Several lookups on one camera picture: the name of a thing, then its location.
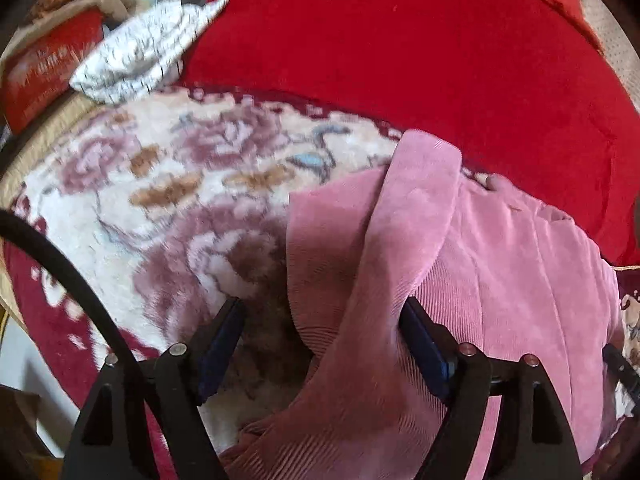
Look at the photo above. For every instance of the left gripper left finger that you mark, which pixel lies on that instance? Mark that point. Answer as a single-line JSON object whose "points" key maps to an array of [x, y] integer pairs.
{"points": [[111, 438]]}

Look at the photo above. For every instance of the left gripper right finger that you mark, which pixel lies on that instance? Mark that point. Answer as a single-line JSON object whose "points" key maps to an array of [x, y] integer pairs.
{"points": [[503, 416]]}

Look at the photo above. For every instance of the pink corduroy jacket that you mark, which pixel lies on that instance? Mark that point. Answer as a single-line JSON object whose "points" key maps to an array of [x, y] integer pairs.
{"points": [[499, 268]]}

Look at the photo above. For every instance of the floral plush blanket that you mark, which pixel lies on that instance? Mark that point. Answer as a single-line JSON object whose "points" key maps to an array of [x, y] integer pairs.
{"points": [[172, 204]]}

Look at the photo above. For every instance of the beige dotted curtain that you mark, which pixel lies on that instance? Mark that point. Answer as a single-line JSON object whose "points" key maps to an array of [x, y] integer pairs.
{"points": [[616, 46]]}

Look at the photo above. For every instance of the red gift box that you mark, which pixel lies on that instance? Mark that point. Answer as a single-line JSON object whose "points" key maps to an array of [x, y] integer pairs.
{"points": [[36, 77]]}

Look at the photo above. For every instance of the white patterned folded cloth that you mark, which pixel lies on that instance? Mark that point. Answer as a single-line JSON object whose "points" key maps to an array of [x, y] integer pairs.
{"points": [[144, 53]]}

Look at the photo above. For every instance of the red quilt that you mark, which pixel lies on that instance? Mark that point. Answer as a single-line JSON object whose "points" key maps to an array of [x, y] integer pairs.
{"points": [[512, 83]]}

